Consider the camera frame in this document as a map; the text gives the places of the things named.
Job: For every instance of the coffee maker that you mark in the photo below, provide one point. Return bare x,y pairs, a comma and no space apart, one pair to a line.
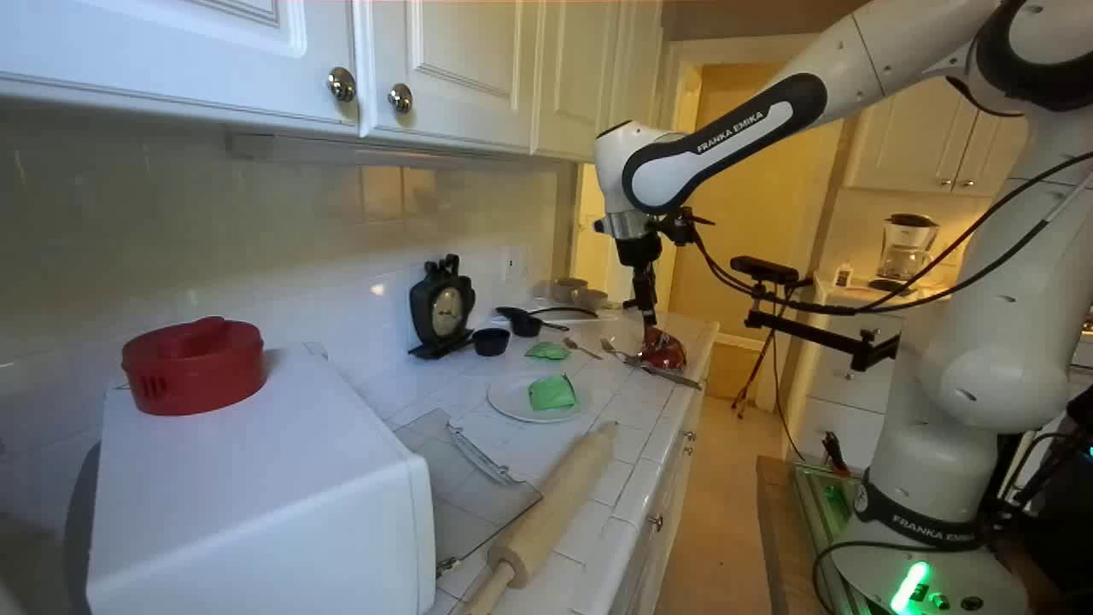
907,248

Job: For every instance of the glass oven door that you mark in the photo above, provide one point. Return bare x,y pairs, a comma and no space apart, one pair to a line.
470,487

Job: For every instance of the white kitchen cabinets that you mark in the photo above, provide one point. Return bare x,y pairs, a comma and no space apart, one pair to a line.
922,137

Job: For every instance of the camera on mount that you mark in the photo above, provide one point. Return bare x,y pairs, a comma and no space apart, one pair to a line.
764,268

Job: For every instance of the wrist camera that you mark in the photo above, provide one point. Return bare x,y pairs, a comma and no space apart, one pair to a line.
680,229

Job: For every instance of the metal spoon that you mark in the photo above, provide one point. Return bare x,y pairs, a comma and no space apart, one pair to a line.
581,347

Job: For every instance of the drawer knob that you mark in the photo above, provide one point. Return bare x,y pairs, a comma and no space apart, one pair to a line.
656,521
688,436

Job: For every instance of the wooden rolling pin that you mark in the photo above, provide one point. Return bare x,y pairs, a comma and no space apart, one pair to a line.
555,504

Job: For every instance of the white plate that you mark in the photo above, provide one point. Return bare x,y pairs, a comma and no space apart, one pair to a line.
511,400

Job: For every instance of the black measuring cup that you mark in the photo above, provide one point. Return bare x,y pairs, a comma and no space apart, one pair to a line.
491,342

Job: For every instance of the red shiny bag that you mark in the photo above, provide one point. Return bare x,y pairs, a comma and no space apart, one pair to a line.
664,348

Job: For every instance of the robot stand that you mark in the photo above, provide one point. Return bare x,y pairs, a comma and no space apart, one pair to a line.
781,530

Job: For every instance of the green cloth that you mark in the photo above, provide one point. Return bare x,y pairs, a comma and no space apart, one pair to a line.
546,351
552,394

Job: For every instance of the metal fork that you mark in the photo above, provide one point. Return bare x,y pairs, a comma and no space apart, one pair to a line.
615,350

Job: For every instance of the white countertop oven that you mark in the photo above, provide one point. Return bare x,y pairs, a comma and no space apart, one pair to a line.
256,504

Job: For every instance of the stack of bowls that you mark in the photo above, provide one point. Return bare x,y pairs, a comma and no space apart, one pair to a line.
576,293

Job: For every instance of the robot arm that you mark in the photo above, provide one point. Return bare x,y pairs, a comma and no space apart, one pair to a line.
982,359

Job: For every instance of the white cabinet door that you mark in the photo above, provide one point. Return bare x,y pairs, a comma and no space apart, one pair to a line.
461,68
589,77
171,51

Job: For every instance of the black ladle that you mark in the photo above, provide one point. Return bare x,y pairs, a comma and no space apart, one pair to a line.
523,323

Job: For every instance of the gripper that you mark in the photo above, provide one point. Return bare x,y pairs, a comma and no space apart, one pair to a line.
638,248

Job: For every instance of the white upper cabinet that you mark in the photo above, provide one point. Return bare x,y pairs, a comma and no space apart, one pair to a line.
478,77

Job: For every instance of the wall socket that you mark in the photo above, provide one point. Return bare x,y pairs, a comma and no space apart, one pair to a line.
512,263

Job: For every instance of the silver cabinet knob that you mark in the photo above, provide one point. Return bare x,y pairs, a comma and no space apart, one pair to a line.
341,84
400,97

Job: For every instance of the red round plastic container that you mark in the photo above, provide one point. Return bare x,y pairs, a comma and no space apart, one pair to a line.
195,367

